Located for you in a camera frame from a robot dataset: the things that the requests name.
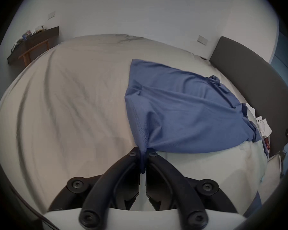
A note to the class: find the white phone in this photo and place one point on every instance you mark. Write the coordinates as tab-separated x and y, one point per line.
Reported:
259	122

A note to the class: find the blue shirt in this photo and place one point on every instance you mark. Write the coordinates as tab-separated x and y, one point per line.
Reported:
182	111

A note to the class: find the dark wall shelf with clutter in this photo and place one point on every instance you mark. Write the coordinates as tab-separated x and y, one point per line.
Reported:
31	44

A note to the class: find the white crumpled paper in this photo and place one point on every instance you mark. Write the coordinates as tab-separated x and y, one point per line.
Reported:
264	126

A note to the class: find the wooden chair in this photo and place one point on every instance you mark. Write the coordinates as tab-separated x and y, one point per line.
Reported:
33	51

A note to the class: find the bed with beige sheet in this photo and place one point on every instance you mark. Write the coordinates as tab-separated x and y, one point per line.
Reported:
69	99

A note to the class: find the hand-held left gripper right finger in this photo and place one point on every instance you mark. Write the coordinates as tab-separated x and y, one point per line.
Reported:
177	183

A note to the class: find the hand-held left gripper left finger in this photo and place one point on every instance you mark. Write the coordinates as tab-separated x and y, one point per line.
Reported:
105	181

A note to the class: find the dark grey padded headboard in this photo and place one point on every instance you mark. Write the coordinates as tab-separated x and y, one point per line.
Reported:
252	80

